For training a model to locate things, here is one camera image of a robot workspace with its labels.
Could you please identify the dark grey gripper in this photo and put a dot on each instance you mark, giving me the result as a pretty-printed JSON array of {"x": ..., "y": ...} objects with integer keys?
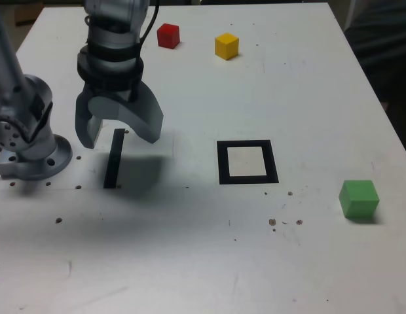
[{"x": 111, "y": 93}]

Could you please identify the red cube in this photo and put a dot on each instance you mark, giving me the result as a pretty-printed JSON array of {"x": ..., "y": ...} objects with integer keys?
[{"x": 168, "y": 36}]

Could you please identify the yellow cube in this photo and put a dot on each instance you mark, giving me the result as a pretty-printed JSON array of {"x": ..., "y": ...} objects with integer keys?
[{"x": 226, "y": 47}]

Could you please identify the green cube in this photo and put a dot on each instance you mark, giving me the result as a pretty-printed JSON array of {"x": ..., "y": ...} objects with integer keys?
[{"x": 358, "y": 199}]

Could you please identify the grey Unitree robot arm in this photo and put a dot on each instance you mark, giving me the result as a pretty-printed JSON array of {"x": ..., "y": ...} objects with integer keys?
[{"x": 26, "y": 98}]

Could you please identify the black tape square outline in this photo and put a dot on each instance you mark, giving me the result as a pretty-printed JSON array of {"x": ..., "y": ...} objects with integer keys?
[{"x": 222, "y": 163}]

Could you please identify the black tape strip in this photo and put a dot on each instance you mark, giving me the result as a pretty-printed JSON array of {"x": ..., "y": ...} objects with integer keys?
[{"x": 114, "y": 157}]

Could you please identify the brown cardboard box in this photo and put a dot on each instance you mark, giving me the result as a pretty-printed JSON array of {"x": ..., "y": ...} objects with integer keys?
[{"x": 26, "y": 14}]

